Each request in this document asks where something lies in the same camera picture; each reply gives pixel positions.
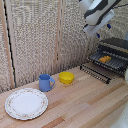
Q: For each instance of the yellow bowl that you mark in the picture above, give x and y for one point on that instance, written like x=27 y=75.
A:
x=66 y=77

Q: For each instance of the blue mug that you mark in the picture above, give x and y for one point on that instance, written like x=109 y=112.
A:
x=45 y=82

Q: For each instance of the white floral rim plate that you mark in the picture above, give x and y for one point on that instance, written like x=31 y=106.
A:
x=26 y=103

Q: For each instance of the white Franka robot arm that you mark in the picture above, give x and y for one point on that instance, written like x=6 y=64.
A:
x=98 y=8

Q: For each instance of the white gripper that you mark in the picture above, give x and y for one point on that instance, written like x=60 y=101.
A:
x=99 y=26

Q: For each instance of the open oven door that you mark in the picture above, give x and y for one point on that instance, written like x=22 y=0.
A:
x=95 y=73

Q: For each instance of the black dish rack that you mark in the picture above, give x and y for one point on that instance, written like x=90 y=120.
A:
x=116 y=45

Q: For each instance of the orange bread loaf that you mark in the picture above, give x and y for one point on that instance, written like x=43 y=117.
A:
x=105 y=59

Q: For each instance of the woven folding screen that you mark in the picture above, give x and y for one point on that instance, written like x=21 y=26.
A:
x=33 y=40

